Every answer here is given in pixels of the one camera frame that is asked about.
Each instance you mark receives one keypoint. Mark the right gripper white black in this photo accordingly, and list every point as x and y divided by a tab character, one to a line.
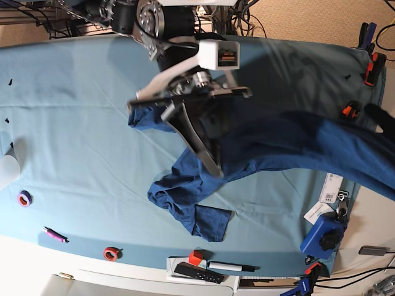
208	72

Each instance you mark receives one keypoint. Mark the dark blue t-shirt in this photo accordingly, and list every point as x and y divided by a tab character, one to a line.
274	142

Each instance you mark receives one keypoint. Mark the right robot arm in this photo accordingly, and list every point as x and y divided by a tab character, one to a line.
167	29

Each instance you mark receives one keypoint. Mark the orange black utility knife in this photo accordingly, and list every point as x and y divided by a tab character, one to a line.
351	111

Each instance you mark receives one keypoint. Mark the orange black clamp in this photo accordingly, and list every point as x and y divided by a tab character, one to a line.
374	68
312	267

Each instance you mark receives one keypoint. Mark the white packaged item blister card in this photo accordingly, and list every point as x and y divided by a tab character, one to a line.
330	188

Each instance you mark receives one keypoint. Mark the blue spring clamp top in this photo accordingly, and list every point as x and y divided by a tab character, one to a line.
366	34

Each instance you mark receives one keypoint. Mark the metal carabiner keys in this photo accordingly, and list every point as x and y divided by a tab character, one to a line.
341	209

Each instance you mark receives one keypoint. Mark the white paper card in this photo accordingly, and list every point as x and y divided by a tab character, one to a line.
316	211

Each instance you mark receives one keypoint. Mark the light blue table cloth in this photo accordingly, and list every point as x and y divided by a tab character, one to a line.
63	111

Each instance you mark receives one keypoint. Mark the grey adapter box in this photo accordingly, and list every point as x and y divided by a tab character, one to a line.
373	251

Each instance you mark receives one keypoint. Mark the blue box black knob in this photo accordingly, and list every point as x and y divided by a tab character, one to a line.
324	237

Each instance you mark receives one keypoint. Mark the red cube block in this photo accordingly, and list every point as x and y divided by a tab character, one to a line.
195	258

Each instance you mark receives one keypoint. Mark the white book under remote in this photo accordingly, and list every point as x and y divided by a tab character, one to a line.
230	280

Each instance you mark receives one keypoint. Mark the red tape roll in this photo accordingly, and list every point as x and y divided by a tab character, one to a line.
112	253

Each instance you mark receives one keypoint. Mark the black remote control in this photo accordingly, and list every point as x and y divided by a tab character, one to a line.
195	272

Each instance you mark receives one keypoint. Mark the white black marker pen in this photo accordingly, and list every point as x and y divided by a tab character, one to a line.
231	267

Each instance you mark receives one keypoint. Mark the orange black lower clamp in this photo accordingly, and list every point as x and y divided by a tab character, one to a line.
312	267

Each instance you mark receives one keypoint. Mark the pink marker pen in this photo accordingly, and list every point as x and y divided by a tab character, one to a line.
55	235

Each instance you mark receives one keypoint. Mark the purple tape roll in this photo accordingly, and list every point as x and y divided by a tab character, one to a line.
24	198

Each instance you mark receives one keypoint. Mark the white paper roll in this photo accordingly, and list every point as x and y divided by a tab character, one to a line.
9	170

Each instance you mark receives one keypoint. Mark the blue black clamp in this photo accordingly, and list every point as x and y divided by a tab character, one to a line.
304	287

